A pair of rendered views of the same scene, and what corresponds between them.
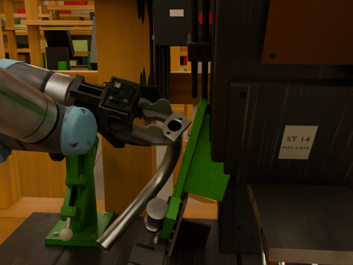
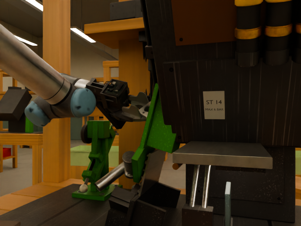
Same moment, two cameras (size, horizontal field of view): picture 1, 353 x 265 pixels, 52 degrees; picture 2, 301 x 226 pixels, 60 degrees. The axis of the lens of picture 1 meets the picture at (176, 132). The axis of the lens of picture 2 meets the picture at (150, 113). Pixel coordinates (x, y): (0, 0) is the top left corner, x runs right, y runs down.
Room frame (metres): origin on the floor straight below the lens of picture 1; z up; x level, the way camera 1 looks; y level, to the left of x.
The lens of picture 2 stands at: (-0.08, -0.18, 1.20)
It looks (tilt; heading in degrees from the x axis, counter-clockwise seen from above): 0 degrees down; 13
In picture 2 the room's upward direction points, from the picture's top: straight up
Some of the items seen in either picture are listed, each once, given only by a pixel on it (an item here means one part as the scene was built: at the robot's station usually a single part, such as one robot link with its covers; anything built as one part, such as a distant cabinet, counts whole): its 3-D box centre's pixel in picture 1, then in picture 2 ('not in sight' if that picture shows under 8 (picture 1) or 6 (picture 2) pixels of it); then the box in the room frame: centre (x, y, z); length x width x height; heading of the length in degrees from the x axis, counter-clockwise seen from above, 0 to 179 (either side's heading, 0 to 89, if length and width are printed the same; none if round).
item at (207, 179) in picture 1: (206, 152); (165, 123); (0.61, -0.05, 1.17); 0.13 x 0.12 x 0.20; 85
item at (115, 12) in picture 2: not in sight; (130, 12); (0.91, 0.14, 1.59); 0.15 x 0.07 x 0.07; 85
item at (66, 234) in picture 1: (68, 225); (85, 183); (0.74, 0.24, 0.96); 0.06 x 0.03 x 0.06; 175
